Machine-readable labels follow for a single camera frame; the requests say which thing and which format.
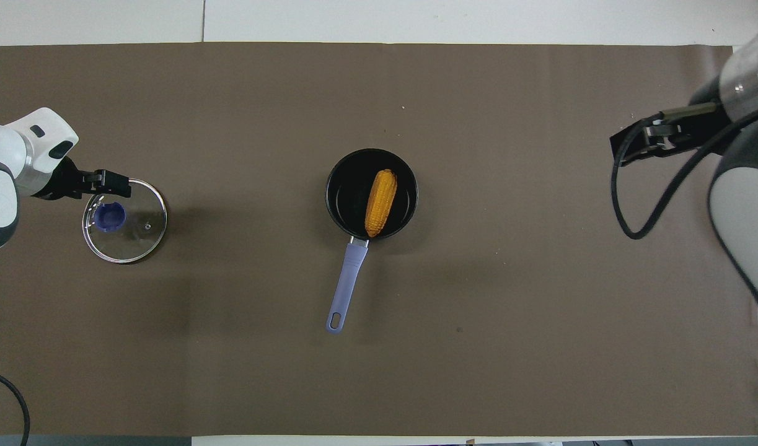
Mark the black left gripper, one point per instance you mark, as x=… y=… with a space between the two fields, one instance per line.
x=62 y=183

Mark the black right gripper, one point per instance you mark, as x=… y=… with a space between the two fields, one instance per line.
x=698 y=133

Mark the glass lid with blue knob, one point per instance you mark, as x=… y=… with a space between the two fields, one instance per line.
x=134 y=223

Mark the yellow corn cob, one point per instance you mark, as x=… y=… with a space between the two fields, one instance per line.
x=381 y=202

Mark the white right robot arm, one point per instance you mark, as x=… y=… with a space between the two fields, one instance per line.
x=744 y=198

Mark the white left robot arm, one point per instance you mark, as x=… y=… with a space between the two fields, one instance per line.
x=7 y=161

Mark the brown table mat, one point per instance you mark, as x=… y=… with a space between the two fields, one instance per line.
x=478 y=347

